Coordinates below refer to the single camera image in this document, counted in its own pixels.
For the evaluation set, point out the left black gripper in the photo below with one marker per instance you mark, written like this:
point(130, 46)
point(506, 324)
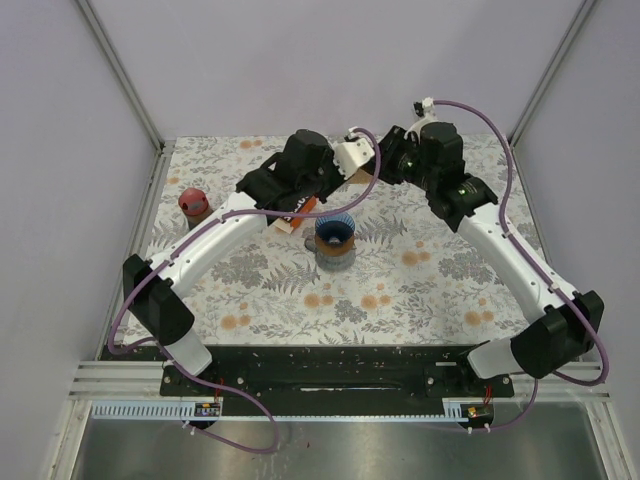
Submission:
point(329, 159)

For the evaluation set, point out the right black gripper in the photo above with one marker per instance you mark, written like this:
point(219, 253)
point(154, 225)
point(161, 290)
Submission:
point(390, 145)

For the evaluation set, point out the blue ribbed cone dripper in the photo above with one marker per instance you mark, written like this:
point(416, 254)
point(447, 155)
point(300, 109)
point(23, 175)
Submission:
point(334, 224)

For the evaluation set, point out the round wooden dripper base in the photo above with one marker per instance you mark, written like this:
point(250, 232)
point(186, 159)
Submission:
point(335, 245)

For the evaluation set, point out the grey glass coffee server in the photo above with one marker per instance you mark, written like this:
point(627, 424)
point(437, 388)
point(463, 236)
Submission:
point(327, 263)

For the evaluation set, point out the brown paper coffee filter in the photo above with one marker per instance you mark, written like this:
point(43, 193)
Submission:
point(361, 177)

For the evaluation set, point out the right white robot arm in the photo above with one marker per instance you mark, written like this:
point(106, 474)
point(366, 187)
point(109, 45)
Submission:
point(562, 321)

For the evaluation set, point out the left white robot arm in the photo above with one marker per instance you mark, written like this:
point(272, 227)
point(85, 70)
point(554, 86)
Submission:
point(154, 289)

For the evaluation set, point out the brown bottle red cap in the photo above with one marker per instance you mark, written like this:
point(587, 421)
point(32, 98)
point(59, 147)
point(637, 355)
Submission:
point(194, 206)

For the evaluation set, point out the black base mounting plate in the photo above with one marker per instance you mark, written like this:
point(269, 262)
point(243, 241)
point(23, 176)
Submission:
point(337, 381)

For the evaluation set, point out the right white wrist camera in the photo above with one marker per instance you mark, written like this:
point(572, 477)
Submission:
point(424, 111)

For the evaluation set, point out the right aluminium frame post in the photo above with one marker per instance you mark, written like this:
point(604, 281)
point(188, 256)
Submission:
point(578, 22)

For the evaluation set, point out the aluminium frame post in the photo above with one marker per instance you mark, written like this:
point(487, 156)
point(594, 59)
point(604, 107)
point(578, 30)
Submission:
point(99, 33)
point(578, 22)

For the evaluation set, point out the left aluminium frame post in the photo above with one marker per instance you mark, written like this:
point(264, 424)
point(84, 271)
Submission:
point(99, 33)

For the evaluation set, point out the white slotted cable duct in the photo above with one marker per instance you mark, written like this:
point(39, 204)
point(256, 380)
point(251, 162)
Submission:
point(156, 410)

